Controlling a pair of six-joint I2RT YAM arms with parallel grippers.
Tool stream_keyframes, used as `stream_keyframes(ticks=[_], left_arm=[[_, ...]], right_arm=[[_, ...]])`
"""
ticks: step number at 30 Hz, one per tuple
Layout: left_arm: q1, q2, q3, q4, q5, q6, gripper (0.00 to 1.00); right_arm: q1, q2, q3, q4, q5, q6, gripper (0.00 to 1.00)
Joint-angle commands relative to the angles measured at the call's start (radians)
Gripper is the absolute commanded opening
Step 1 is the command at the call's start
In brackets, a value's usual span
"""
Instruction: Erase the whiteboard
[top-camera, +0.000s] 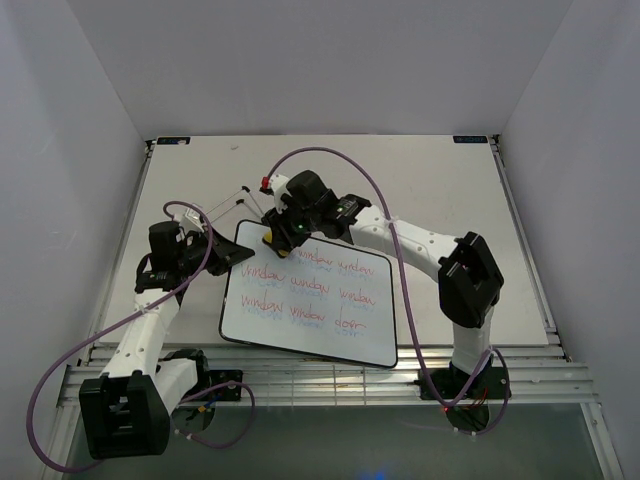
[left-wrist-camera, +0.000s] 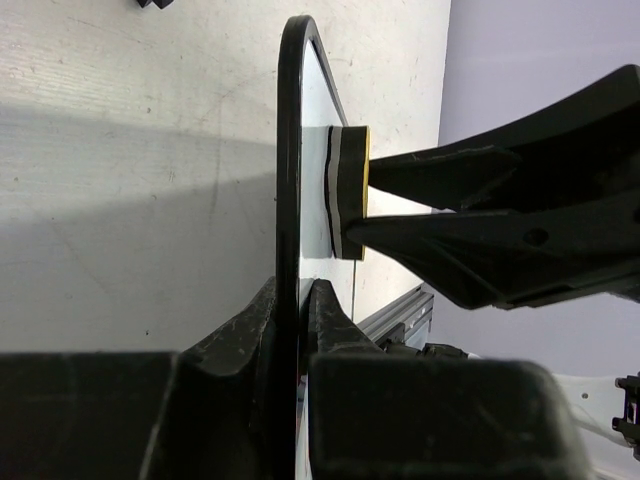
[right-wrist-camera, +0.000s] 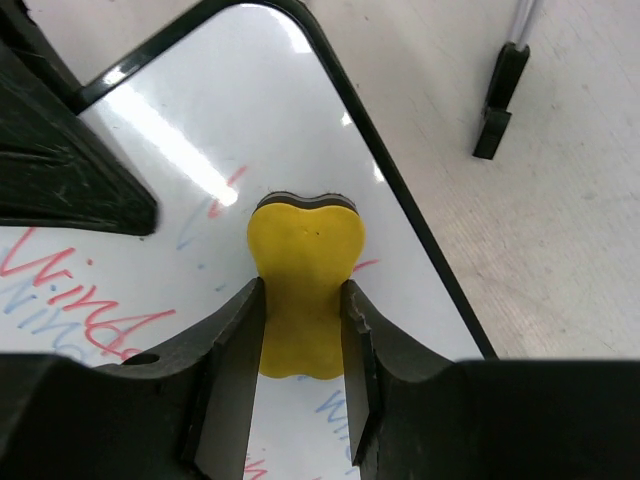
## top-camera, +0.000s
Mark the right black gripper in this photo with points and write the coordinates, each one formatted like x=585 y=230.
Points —
x=281 y=238

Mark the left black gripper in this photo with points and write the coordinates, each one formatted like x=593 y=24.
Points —
x=226 y=253

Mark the yellow whiteboard eraser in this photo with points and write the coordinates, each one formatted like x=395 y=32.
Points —
x=270 y=241

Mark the white dry-erase whiteboard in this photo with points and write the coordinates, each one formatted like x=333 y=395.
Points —
x=324 y=299

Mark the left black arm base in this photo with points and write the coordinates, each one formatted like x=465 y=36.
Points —
x=217 y=386

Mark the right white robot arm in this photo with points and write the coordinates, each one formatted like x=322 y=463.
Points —
x=465 y=271

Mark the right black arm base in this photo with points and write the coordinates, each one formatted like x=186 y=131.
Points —
x=489 y=384

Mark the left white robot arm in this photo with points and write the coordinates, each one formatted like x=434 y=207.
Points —
x=126 y=410

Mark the blue label sticker left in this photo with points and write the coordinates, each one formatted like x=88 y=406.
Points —
x=173 y=140

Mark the blue label sticker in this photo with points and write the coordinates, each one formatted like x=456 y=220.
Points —
x=173 y=140
x=470 y=139

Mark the blue label sticker right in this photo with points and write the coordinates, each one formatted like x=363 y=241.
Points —
x=470 y=139

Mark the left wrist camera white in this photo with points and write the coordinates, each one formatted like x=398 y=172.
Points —
x=189 y=221

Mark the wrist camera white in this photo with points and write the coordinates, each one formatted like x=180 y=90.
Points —
x=189 y=221
x=276 y=187

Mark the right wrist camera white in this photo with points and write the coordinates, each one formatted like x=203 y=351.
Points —
x=276 y=187

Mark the black wire whiteboard stand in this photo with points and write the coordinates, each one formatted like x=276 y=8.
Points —
x=242 y=198

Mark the aluminium rail frame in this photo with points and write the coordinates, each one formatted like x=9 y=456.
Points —
x=539 y=375

